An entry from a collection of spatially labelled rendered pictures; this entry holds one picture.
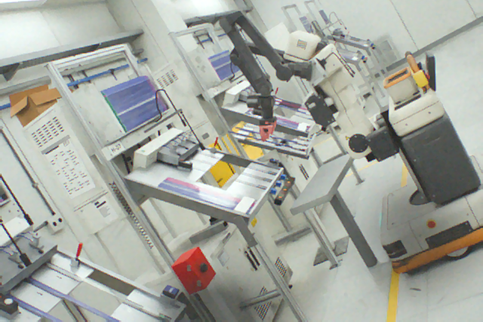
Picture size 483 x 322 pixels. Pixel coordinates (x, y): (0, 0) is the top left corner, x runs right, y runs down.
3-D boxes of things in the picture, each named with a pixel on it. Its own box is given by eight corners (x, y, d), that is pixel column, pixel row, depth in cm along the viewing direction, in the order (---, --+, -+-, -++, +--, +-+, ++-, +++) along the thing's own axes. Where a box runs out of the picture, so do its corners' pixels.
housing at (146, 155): (181, 151, 331) (183, 130, 326) (144, 178, 287) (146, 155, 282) (170, 147, 333) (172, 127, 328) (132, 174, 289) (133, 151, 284)
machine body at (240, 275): (298, 280, 335) (250, 201, 329) (269, 348, 272) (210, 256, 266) (221, 308, 362) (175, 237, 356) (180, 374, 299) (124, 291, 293)
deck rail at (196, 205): (248, 226, 255) (250, 216, 253) (247, 228, 253) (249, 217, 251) (123, 185, 272) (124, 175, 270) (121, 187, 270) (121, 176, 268)
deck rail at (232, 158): (281, 177, 317) (284, 168, 314) (281, 178, 315) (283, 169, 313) (176, 146, 334) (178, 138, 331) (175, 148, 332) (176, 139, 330)
